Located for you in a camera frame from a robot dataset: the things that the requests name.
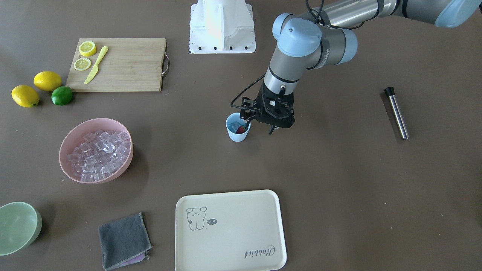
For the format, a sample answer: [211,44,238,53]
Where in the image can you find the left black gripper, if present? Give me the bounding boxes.
[240,83,295,134]

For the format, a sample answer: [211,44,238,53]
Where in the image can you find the red strawberry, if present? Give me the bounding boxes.
[236,126,247,134]

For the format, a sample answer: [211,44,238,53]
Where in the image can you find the steel muddler black tip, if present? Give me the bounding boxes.
[384,87,409,140]

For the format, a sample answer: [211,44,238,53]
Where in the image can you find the clear ice cubes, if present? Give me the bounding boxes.
[67,130,131,182]

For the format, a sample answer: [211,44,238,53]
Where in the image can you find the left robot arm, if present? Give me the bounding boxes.
[227,0,481,132]

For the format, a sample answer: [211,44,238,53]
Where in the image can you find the light blue plastic cup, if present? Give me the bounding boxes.
[226,113,248,142]

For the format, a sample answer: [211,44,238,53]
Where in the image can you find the cream rabbit tray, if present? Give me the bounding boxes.
[174,189,287,271]

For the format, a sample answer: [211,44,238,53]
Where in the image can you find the wooden cutting board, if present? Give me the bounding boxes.
[65,38,168,92]

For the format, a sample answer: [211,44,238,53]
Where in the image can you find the brown table mat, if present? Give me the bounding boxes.
[0,0,482,271]

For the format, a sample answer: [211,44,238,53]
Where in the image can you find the pink bowl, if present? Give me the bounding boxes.
[58,118,134,184]

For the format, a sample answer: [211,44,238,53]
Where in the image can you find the yellow plastic knife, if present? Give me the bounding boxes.
[84,46,109,84]

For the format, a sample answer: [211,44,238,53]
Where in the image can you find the grey folded cloth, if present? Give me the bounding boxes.
[98,212,152,271]

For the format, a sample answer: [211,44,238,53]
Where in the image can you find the upper lemon slice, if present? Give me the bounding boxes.
[78,41,97,57]

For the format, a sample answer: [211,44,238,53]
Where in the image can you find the lemon slice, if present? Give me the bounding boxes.
[73,57,92,72]
[78,41,97,57]

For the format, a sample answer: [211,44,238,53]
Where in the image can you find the lower lemon slice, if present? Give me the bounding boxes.
[73,57,92,72]

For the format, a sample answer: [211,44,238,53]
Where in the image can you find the green lime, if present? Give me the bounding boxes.
[50,86,73,106]

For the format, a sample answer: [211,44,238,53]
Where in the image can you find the whole yellow lemon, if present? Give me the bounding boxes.
[34,71,62,91]

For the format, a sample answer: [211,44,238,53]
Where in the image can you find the mint green bowl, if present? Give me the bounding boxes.
[0,202,43,256]

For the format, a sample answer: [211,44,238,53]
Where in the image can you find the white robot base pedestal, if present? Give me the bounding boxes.
[188,0,256,54]

